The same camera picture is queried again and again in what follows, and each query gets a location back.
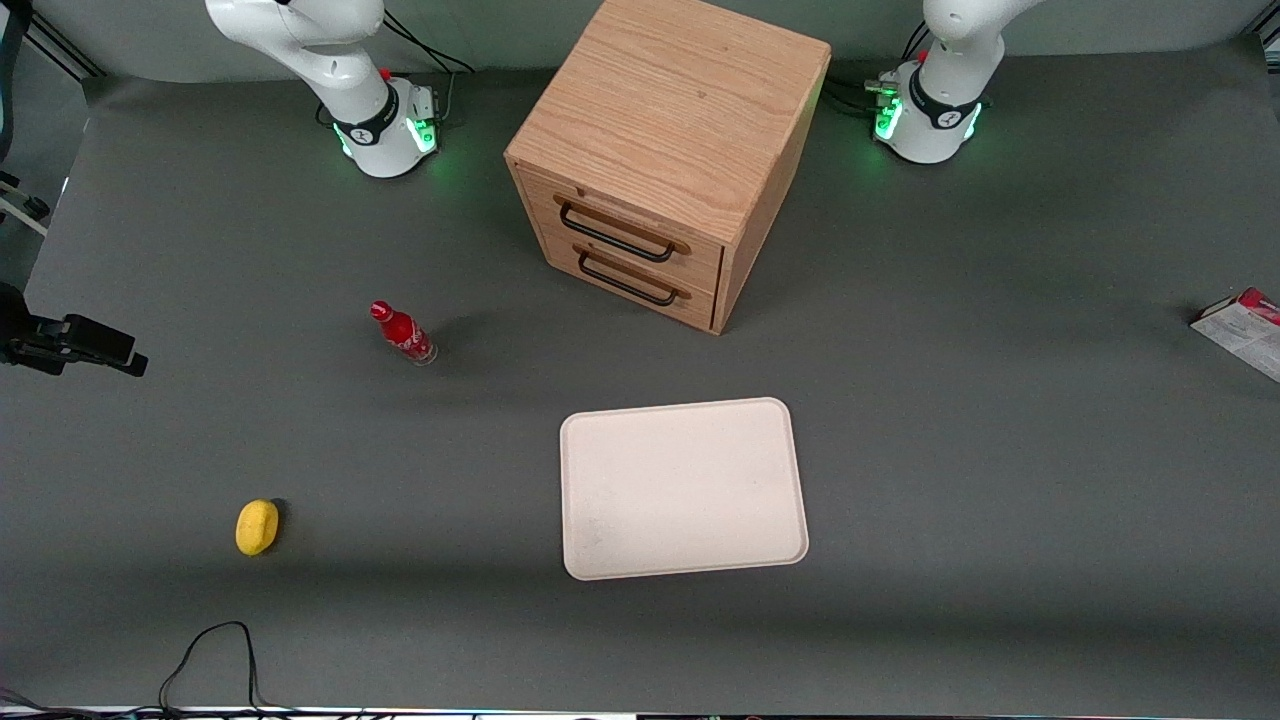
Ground red cookie box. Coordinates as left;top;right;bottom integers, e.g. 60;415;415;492
1189;287;1280;384

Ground cream rectangular tray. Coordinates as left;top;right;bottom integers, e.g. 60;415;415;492
559;397;810;582

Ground red cola bottle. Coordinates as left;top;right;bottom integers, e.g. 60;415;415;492
369;299;439;367

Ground wooden drawer cabinet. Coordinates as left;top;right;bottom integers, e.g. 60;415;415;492
504;0;833;336

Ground yellow lemon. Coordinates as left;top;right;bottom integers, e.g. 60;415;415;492
235;499;281;557

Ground black stand with white bar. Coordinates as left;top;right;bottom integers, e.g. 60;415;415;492
0;170;52;238

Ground black metal drawer handle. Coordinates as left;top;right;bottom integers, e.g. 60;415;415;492
554;194;692;264
574;243;692;307

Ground wooden drawer front with handle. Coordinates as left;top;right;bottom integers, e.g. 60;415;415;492
516;165;725;293
540;225;717;332

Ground black cables at arm base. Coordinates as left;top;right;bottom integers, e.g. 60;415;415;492
380;10;477;126
826;20;931;119

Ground black looped cable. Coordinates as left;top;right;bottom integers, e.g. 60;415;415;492
157;621;269;714

